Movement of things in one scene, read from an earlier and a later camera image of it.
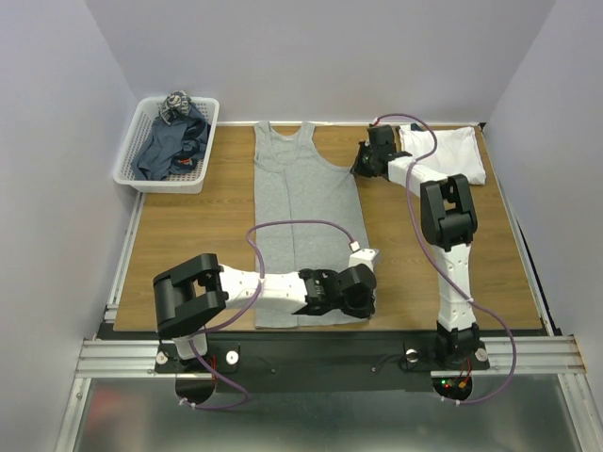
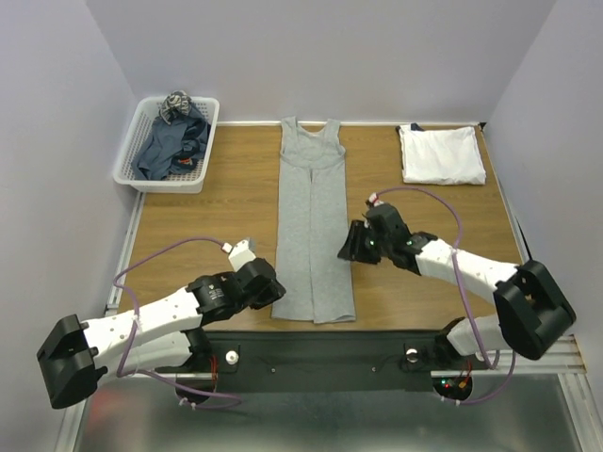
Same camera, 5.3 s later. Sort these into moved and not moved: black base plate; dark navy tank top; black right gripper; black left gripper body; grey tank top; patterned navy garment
Moved: black right gripper; black left gripper body; grey tank top
Not moved: patterned navy garment; black base plate; dark navy tank top
